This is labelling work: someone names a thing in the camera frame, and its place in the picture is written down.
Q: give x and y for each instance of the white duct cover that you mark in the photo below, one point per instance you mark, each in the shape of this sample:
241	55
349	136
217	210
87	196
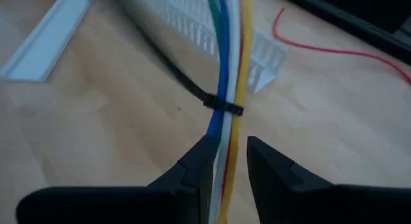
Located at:
45	41

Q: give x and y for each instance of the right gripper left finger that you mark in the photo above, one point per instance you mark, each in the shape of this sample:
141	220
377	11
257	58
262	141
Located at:
160	204

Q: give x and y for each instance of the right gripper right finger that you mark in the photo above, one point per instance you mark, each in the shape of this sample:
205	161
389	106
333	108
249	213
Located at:
305	201

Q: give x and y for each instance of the black zip tie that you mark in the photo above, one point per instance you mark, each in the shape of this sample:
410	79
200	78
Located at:
221	106

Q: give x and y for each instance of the black aluminium table frame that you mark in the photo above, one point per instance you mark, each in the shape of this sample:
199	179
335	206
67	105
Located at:
369	31

